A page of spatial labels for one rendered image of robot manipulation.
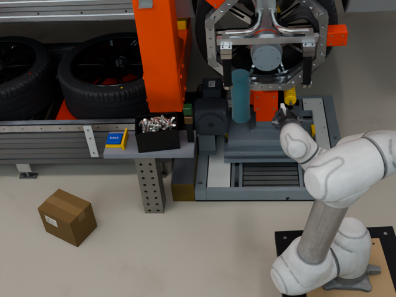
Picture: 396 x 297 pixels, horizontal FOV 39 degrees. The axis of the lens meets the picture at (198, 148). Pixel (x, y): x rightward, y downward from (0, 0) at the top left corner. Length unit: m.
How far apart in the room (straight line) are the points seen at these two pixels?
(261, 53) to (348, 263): 0.95
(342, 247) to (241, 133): 1.17
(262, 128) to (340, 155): 1.56
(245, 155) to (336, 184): 1.56
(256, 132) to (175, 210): 0.60
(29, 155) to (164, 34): 1.15
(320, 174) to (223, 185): 1.50
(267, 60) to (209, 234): 0.93
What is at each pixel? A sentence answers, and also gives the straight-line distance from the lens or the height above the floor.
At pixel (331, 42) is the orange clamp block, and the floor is 0.84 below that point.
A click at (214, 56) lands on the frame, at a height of 0.78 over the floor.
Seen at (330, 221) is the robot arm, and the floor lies 0.89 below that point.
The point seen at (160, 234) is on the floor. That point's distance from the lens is 2.90.
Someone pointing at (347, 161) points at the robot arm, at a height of 1.15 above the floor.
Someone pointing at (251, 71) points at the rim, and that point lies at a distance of 2.83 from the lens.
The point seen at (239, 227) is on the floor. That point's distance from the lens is 2.89.
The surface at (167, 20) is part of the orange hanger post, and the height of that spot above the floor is 1.02.
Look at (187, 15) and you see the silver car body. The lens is 3.07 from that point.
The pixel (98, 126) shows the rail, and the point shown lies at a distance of 3.00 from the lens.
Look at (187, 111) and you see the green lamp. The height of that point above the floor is 0.65.
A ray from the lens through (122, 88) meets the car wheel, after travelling 3.02.
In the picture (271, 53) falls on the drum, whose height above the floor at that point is 0.88.
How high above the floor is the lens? 2.18
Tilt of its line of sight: 41 degrees down
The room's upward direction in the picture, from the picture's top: 6 degrees counter-clockwise
